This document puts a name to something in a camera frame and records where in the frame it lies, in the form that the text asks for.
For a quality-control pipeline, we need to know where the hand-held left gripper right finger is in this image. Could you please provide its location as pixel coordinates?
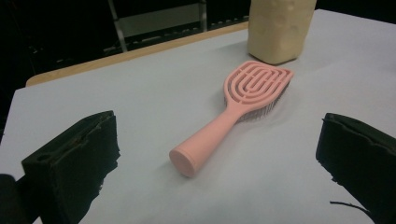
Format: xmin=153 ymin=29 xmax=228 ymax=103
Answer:
xmin=315 ymin=112 xmax=396 ymax=224

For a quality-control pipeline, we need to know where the thin black thread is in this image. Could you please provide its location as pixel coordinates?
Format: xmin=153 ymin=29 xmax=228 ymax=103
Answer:
xmin=330 ymin=201 xmax=373 ymax=217

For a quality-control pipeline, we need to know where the white table sheet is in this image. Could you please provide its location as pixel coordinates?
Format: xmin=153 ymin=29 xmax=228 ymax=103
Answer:
xmin=0 ymin=8 xmax=396 ymax=224

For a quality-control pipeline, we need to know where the metal stand frame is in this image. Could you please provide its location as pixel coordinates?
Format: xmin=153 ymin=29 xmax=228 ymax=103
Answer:
xmin=106 ymin=0 xmax=209 ymax=53

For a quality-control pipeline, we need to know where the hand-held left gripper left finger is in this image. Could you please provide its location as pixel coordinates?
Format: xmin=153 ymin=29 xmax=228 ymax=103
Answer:
xmin=21 ymin=110 xmax=121 ymax=224

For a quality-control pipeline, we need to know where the pink hairbrush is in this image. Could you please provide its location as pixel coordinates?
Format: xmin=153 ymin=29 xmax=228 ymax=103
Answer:
xmin=168 ymin=60 xmax=295 ymax=179

